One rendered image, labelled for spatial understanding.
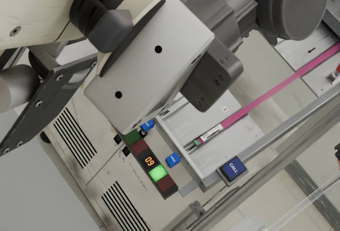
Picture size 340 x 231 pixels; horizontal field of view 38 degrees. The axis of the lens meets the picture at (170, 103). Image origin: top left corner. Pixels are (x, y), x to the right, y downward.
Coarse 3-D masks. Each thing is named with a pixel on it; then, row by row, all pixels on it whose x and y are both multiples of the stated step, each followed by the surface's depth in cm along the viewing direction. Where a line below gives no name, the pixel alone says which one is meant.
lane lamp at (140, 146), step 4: (140, 140) 120; (132, 144) 120; (136, 144) 120; (140, 144) 120; (144, 144) 120; (132, 148) 119; (136, 148) 119; (140, 148) 119; (144, 148) 119; (136, 152) 119; (140, 152) 119
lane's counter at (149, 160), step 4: (148, 156) 119; (152, 156) 119; (144, 160) 118; (148, 160) 118; (152, 160) 118; (156, 160) 118; (144, 164) 118; (148, 164) 118; (152, 164) 118; (148, 168) 117
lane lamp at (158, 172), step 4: (160, 164) 118; (156, 168) 117; (160, 168) 118; (148, 172) 117; (152, 172) 117; (156, 172) 117; (160, 172) 117; (164, 172) 117; (152, 176) 117; (156, 176) 117; (160, 176) 117; (156, 180) 116
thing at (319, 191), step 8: (336, 176) 100; (328, 184) 99; (312, 192) 98; (320, 192) 98; (304, 200) 97; (312, 200) 97; (296, 208) 96; (304, 208) 97; (288, 216) 96; (272, 224) 95; (280, 224) 95
